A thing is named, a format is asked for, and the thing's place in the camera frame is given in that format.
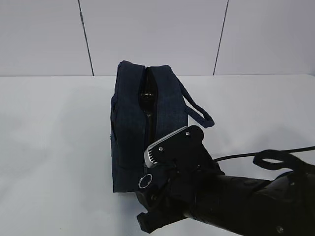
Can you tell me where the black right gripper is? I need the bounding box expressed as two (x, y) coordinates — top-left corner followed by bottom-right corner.
(136, 162), (225, 233)

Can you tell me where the silver zipper pull ring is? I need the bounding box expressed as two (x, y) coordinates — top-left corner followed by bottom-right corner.
(138, 173), (153, 189)

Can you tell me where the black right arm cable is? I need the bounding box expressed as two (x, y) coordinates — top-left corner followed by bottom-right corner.
(211, 145), (315, 173)

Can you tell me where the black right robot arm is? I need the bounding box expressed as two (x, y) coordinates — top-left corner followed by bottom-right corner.
(137, 158), (315, 236)

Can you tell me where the dark blue insulated bag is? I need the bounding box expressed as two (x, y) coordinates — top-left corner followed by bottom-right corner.
(110, 60), (215, 193)

